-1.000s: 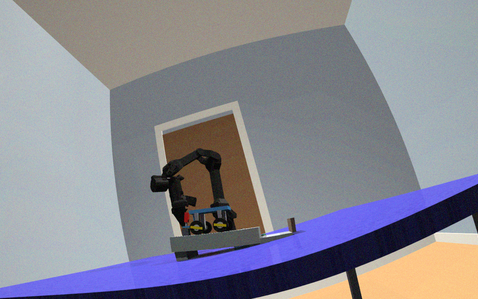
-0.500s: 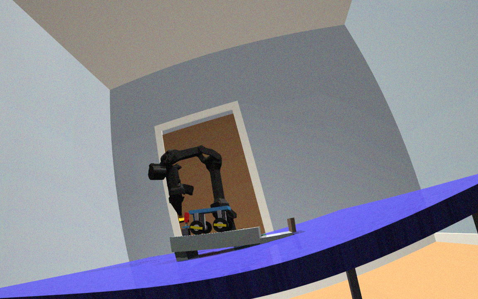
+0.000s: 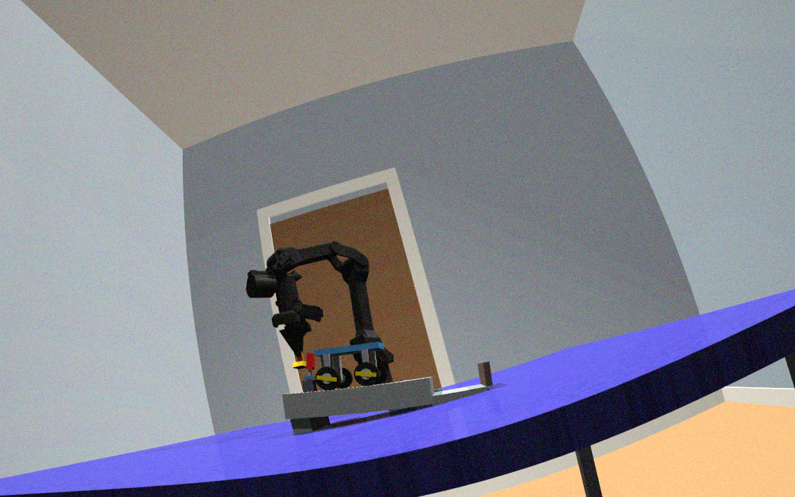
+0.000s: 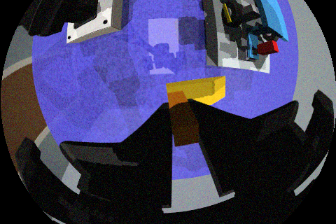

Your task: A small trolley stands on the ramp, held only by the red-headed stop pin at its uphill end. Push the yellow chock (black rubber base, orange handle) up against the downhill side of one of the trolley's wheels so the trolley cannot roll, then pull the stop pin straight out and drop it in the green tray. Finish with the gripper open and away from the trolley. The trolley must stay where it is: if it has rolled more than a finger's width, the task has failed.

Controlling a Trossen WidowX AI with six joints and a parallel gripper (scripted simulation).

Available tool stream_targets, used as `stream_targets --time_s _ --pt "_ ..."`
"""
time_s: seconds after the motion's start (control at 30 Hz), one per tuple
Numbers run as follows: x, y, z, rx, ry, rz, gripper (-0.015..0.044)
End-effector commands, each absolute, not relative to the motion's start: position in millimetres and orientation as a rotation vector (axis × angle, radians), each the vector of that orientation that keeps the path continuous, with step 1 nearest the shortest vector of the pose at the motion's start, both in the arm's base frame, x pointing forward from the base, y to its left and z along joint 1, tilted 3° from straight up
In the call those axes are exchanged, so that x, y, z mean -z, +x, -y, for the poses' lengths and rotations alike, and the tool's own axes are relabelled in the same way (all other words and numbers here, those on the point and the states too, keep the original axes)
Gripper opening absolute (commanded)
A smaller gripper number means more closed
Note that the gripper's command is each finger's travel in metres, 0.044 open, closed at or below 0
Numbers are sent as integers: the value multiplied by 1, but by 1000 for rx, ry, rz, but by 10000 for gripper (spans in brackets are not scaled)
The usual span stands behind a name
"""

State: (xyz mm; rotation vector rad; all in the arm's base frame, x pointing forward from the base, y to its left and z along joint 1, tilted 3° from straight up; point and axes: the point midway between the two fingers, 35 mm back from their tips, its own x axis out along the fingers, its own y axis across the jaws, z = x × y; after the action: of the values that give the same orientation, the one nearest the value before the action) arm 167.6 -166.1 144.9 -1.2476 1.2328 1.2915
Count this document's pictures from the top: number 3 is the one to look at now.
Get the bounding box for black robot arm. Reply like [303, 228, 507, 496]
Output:
[246, 241, 393, 384]

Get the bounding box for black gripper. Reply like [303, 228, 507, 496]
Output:
[272, 294, 312, 357]

